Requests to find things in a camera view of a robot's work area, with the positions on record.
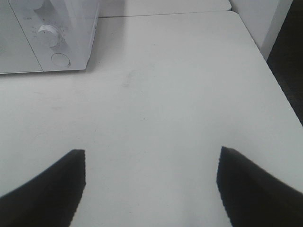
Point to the round white door button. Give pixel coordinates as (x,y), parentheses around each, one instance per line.
(60,60)

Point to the white microwave knob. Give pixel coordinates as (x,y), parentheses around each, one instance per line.
(50,35)
(37,4)

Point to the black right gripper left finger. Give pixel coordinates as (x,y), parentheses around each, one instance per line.
(50,199)

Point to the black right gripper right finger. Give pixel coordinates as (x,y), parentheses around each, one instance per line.
(252,197)

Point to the white microwave oven body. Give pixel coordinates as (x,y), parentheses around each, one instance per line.
(77,19)

